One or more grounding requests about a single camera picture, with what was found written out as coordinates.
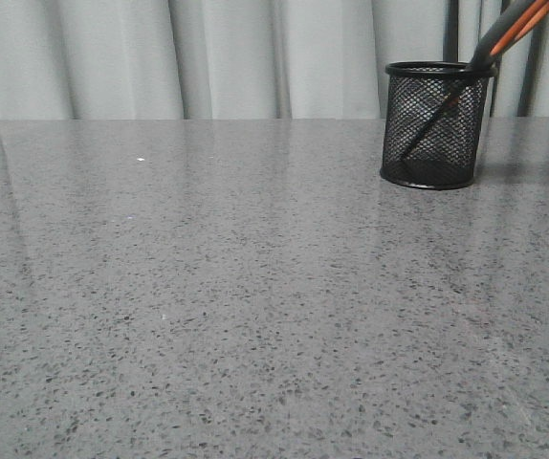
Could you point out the grey orange handled scissors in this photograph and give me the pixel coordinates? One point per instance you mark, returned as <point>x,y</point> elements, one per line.
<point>514,23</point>

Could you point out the black mesh pen bucket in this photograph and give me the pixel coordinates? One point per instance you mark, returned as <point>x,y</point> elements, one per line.
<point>445,157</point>

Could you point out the grey curtain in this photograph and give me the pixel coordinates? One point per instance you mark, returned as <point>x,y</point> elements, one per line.
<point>136,60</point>

